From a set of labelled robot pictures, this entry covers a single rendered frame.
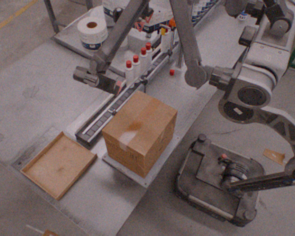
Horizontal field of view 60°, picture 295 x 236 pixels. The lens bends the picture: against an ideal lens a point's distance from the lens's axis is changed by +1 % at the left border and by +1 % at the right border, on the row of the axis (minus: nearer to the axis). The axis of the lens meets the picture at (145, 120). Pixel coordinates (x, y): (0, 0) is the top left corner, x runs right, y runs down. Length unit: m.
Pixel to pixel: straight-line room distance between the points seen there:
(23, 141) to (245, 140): 1.93
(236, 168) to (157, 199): 0.70
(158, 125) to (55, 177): 0.62
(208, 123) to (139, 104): 1.45
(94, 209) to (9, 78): 1.12
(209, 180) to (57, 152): 1.14
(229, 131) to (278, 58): 1.71
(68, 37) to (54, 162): 1.01
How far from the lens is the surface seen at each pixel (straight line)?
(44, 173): 1.48
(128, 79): 1.59
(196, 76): 0.92
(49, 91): 1.81
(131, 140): 1.14
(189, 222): 2.19
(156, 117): 1.21
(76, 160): 1.46
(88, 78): 1.11
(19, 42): 3.74
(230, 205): 2.04
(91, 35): 1.86
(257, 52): 0.98
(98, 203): 1.35
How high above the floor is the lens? 2.11
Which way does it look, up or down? 55 degrees down
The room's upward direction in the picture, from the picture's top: 1 degrees clockwise
